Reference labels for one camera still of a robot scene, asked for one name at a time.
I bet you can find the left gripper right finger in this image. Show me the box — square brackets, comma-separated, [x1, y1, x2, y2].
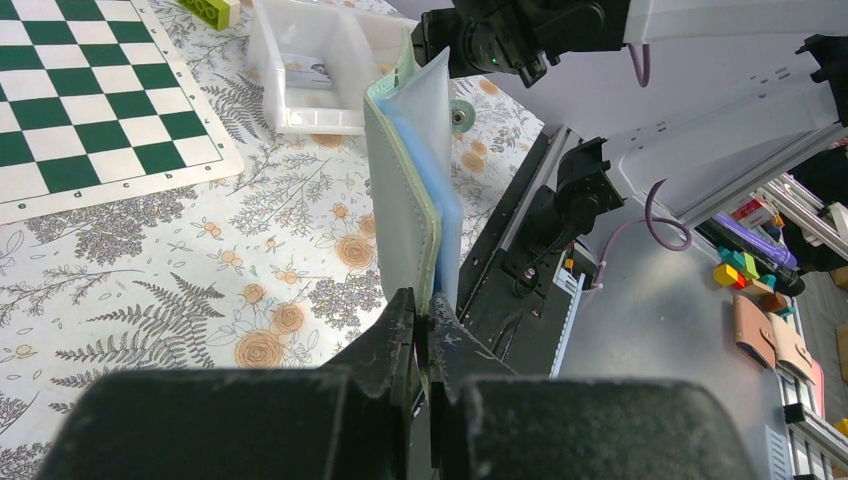
[427, 293, 756, 479]

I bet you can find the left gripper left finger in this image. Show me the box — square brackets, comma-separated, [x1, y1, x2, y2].
[38, 289, 416, 479]

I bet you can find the green leather card holder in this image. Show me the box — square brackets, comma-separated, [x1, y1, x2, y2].
[362, 26, 477, 316]

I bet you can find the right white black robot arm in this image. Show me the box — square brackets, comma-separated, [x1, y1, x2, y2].
[493, 0, 847, 219]

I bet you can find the white card in tray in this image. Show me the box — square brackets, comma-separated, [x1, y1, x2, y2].
[281, 53, 333, 90]

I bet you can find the clear plastic compartment tray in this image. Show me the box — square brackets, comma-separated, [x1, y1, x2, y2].
[247, 1, 416, 136]

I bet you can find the green white chessboard mat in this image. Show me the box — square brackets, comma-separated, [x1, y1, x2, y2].
[1, 1, 244, 224]

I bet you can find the green purple toy block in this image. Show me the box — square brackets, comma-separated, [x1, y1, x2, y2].
[177, 0, 241, 31]

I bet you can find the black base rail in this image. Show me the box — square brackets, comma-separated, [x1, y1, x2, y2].
[456, 127, 603, 378]

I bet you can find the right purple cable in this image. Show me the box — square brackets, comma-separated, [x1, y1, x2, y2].
[592, 42, 694, 293]

